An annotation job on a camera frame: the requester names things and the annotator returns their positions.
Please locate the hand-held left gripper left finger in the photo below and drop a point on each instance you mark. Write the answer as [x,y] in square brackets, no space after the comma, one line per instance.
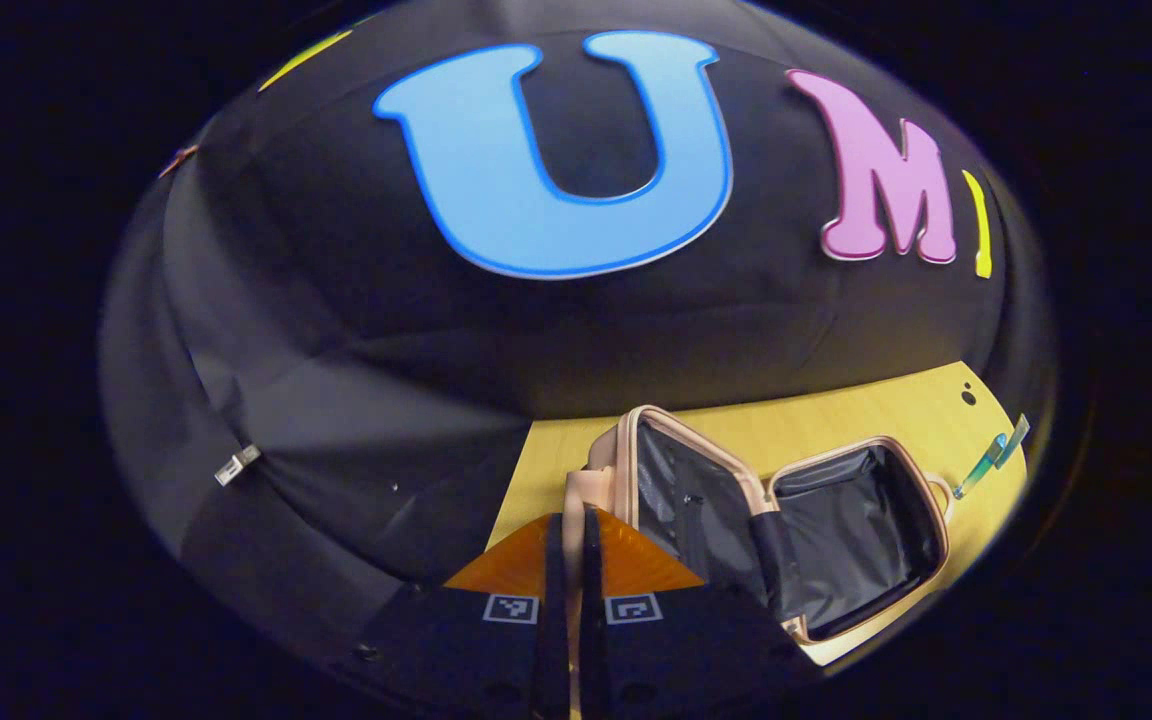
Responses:
[551,630]

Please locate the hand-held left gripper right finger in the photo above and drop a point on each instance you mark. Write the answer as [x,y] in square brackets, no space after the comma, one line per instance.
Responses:
[593,630]

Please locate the pink suitcase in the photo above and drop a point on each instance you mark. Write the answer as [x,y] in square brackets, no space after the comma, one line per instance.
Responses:
[836,540]

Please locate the grey-blue skin care tube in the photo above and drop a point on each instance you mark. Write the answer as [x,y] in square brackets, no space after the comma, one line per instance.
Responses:
[1014,440]

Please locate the silver cloth clip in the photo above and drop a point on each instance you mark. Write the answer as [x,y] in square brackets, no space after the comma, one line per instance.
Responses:
[236,465]

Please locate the black backdrop cloth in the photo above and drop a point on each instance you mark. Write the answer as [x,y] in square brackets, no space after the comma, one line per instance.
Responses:
[356,330]

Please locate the copper cloth clip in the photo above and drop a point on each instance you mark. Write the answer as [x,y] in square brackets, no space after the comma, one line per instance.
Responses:
[179,158]

